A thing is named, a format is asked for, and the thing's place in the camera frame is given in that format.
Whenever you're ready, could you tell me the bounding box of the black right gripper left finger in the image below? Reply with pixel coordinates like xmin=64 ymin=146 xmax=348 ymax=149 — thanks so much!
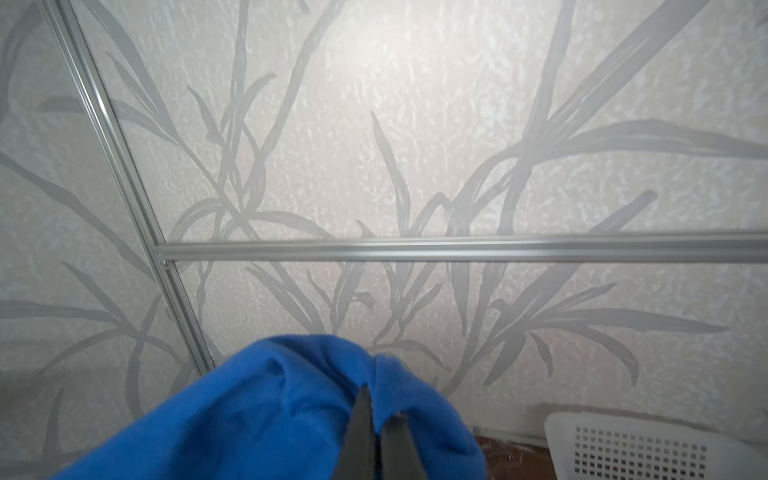
xmin=331 ymin=385 xmax=377 ymax=480

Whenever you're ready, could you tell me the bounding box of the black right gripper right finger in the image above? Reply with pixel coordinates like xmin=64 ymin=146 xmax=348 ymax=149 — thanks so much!
xmin=380 ymin=413 xmax=428 ymax=480

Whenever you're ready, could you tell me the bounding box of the white plastic laundry basket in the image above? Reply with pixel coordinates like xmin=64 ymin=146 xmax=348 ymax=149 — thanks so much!
xmin=545 ymin=413 xmax=767 ymax=480

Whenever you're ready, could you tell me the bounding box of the aluminium enclosure frame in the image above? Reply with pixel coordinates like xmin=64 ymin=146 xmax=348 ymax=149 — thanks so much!
xmin=42 ymin=1 xmax=767 ymax=391

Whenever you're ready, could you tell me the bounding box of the blue printed t shirt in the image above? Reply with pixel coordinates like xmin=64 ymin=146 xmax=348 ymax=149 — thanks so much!
xmin=61 ymin=335 xmax=487 ymax=479

